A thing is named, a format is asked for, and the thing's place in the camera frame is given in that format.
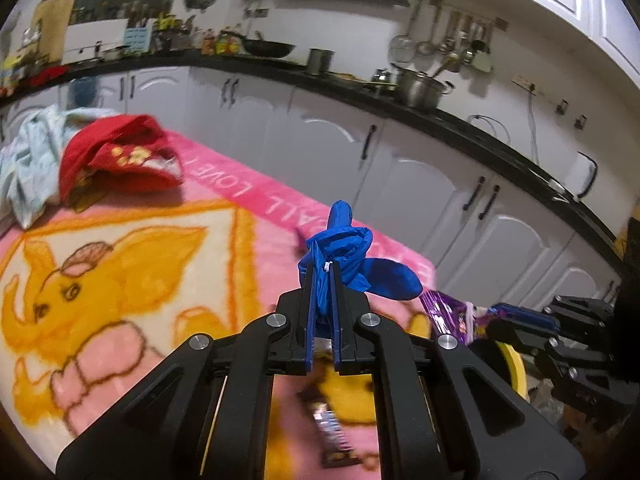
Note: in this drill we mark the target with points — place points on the blue plastic bag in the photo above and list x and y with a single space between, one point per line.
345 245

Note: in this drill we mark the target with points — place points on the red rag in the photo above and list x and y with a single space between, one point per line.
45 76

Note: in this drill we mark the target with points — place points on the red embroidered cloth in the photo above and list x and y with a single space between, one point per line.
100 140

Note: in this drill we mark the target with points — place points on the wooden cutting board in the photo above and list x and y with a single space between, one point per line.
55 20

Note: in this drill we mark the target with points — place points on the small steel kettle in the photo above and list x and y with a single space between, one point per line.
382 77

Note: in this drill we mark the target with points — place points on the pink elephant print blanket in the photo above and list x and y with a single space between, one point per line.
150 285

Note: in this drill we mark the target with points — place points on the light blue printed cloth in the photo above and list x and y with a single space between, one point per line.
30 160

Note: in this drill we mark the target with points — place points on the yellow rimmed bin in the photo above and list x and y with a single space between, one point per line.
515 365

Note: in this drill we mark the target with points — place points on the brown chocolate bar wrapper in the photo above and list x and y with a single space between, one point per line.
330 425

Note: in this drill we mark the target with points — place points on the row of condiment bottles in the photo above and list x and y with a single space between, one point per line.
222 44

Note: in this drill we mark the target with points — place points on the white lower cabinets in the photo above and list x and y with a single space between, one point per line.
325 150

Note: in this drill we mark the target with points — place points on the purple candy wrapper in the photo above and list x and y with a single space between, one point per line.
445 315

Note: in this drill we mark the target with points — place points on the row of hanging utensils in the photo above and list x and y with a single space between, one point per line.
450 35

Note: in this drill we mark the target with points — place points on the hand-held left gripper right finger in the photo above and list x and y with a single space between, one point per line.
337 320

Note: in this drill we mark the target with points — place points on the black wok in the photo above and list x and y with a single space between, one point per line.
267 49

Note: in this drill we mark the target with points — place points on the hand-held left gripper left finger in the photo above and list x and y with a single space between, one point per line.
311 310

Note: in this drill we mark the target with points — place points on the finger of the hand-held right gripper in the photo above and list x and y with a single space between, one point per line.
515 337
525 314

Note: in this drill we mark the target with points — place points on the group of glass jars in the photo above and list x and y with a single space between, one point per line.
172 32

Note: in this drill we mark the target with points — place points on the steel cooking pot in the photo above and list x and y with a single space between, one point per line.
417 90

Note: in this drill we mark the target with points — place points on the blue utensil holder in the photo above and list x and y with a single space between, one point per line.
136 40

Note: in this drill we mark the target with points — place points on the white dish box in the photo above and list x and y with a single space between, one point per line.
95 35

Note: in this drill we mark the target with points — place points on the white wall socket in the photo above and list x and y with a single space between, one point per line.
525 83

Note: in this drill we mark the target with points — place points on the black kitchen countertop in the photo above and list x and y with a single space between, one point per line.
480 132

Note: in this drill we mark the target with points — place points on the metal cup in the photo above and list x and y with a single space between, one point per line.
320 61

